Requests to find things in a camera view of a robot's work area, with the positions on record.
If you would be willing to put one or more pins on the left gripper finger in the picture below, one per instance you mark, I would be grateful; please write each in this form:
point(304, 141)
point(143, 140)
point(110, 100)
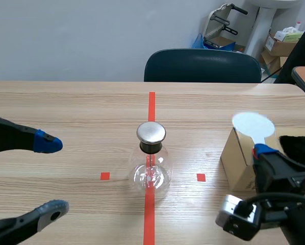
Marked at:
point(20, 228)
point(12, 137)

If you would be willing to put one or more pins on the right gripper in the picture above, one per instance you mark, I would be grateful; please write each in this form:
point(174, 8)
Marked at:
point(277, 176)

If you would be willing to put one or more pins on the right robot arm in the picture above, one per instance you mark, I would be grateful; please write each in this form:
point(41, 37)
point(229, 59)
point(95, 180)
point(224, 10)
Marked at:
point(300, 227)

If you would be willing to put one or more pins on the brown cardboard box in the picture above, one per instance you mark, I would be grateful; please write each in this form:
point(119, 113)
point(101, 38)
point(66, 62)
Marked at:
point(271, 62)
point(280, 46)

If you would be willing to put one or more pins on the dark blue chair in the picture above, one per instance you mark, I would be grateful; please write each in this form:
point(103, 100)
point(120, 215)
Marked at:
point(201, 66)

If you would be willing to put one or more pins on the clear glass flask metal disc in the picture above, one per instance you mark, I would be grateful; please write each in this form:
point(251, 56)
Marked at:
point(150, 163)

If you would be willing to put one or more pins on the white wash basin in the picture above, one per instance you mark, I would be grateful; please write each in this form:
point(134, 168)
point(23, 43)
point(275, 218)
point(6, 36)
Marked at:
point(259, 25)

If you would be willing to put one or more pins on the blue bag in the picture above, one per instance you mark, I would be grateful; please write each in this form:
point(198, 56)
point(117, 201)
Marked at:
point(199, 42)

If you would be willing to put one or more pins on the folded grey hand cart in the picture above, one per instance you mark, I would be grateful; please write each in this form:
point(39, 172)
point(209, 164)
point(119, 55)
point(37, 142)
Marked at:
point(220, 25)

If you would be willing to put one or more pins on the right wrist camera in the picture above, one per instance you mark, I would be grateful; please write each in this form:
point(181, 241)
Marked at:
point(234, 219)

